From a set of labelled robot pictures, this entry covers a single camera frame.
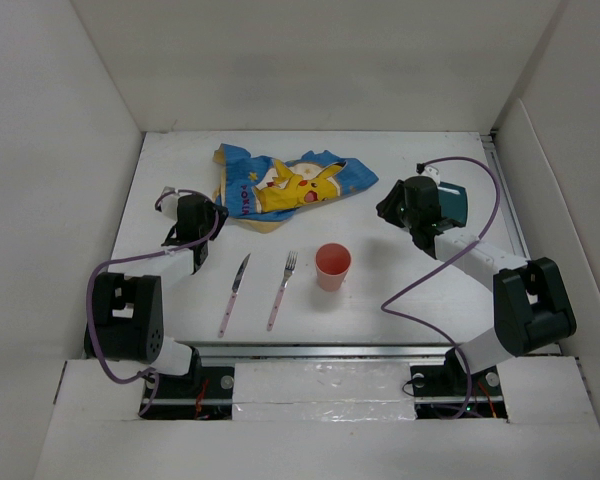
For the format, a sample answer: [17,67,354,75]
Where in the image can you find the blue Pikachu cloth placemat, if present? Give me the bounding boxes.
[213,144,378,233]

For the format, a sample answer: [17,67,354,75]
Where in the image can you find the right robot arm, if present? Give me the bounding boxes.
[376,175,577,397]

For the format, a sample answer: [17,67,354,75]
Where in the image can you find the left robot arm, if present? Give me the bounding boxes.
[84,190,229,397]

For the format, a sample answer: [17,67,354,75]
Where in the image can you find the teal plate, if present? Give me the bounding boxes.
[438,182,468,227]

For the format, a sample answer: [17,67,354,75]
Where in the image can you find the pink plastic cup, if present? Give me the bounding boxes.
[315,243,352,292]

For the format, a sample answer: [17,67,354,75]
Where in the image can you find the white foam block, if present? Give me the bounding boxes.
[232,361,416,423]

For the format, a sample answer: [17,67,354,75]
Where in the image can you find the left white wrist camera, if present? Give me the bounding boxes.
[154,186,180,219]

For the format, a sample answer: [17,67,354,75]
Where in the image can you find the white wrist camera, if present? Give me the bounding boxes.
[154,186,180,219]
[416,163,441,185]

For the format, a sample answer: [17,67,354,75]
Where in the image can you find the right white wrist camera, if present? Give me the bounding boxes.
[416,163,441,185]

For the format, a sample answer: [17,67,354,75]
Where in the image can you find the pink handled knife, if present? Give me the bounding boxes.
[218,254,251,338]

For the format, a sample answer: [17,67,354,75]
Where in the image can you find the pink handled fork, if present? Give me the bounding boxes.
[266,251,298,331]

